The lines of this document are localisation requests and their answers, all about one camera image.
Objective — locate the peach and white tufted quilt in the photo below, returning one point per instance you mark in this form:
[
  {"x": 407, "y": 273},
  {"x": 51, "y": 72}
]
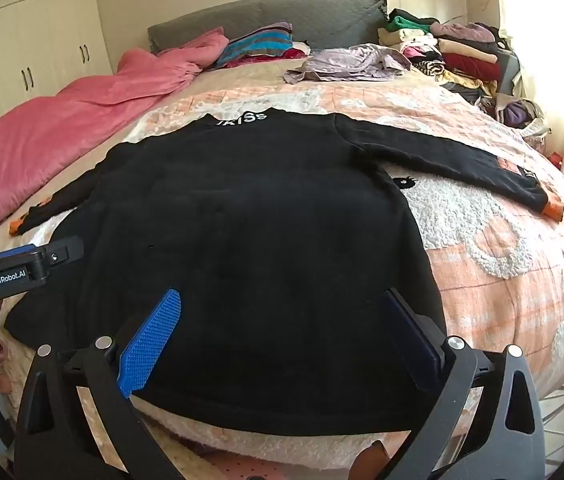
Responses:
[{"x": 487, "y": 260}]

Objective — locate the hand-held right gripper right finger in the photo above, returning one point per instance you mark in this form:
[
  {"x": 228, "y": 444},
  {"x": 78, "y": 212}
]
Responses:
[{"x": 412, "y": 340}]

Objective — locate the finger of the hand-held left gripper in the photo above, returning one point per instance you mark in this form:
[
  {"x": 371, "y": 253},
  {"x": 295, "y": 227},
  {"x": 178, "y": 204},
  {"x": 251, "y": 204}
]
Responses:
[{"x": 64, "y": 250}]

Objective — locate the black printed t-shirt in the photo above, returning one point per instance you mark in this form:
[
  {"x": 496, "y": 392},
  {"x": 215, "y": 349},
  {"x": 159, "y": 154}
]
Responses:
[{"x": 242, "y": 240}]

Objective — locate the pale curtain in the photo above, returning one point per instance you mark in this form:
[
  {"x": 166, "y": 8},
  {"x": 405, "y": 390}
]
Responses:
[{"x": 552, "y": 60}]

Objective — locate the white patterned cloth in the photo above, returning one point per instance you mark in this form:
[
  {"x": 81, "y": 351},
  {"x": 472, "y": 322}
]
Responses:
[{"x": 537, "y": 132}]

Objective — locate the white metal rack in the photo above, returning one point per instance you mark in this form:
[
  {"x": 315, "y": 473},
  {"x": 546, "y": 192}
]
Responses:
[{"x": 562, "y": 410}]

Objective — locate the purple crumpled cloth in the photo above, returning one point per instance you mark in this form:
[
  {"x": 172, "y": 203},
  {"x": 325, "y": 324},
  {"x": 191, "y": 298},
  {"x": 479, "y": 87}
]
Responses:
[{"x": 519, "y": 112}]

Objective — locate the blue striped pillow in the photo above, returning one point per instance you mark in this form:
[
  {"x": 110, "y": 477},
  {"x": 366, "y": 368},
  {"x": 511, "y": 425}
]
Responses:
[{"x": 257, "y": 45}]

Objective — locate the pink blanket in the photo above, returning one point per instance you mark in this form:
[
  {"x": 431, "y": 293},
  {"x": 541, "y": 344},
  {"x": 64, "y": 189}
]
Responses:
[{"x": 86, "y": 105}]

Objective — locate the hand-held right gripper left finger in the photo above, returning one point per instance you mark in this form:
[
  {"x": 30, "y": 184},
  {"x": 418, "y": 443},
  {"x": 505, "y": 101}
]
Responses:
[{"x": 149, "y": 340}]

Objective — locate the grey quilted headboard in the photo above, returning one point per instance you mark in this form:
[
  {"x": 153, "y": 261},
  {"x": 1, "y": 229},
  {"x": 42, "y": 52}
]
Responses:
[{"x": 322, "y": 20}]

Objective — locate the pile of folded clothes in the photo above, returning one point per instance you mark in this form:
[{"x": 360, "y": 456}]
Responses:
[{"x": 462, "y": 50}]

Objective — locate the beige bed sheet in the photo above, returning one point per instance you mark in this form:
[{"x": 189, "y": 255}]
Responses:
[{"x": 242, "y": 85}]

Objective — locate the cream wardrobe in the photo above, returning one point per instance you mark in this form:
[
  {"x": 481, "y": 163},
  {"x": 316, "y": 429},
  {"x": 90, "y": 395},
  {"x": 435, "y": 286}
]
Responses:
[{"x": 36, "y": 35}]

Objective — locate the lilac crumpled garment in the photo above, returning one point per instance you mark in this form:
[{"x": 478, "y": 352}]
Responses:
[{"x": 352, "y": 62}]

